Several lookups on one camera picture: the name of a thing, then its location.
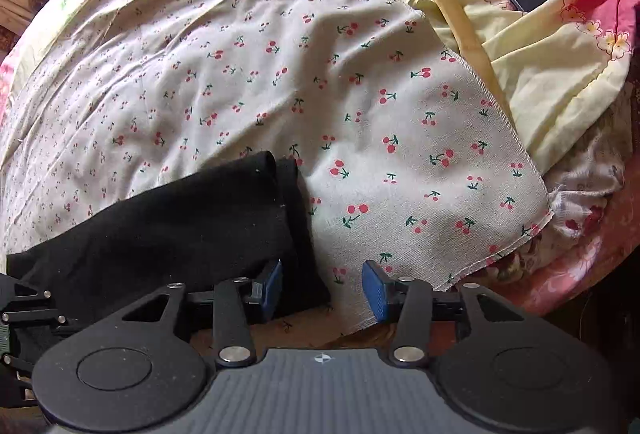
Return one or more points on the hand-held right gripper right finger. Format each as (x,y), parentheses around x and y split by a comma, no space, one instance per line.
(379,289)

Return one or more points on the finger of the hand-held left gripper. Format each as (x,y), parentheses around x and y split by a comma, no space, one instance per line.
(30,318)
(15,362)

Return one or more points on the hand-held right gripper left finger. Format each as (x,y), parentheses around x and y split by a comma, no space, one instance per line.
(271,289)

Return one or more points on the black pants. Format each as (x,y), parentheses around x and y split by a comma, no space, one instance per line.
(150,234)

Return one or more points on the cherry print bed sheet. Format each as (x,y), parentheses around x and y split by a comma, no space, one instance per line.
(350,114)

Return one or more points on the pink patterned mattress pad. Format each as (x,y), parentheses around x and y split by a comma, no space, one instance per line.
(575,274)

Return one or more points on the white floral cloth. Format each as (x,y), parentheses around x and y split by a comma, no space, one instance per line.
(590,174)

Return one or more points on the pale yellow sheet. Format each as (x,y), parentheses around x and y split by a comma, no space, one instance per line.
(550,74)

